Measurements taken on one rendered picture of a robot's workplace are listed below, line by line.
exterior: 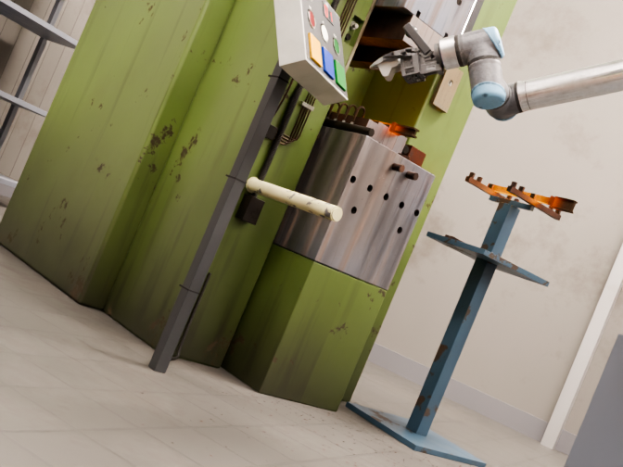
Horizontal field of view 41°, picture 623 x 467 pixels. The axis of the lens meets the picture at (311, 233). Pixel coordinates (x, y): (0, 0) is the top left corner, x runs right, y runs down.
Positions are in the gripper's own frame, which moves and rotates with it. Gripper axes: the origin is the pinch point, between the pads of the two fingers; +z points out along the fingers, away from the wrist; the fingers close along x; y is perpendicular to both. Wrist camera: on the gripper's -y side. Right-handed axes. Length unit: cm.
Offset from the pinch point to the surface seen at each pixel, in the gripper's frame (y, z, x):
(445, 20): -32, -14, 49
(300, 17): -6.1, 11.6, -27.1
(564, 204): 32, -42, 81
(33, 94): -149, 319, 237
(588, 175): -29, -46, 284
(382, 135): 6.8, 11.4, 42.9
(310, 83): 6.4, 16.3, -11.4
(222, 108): -7, 61, 22
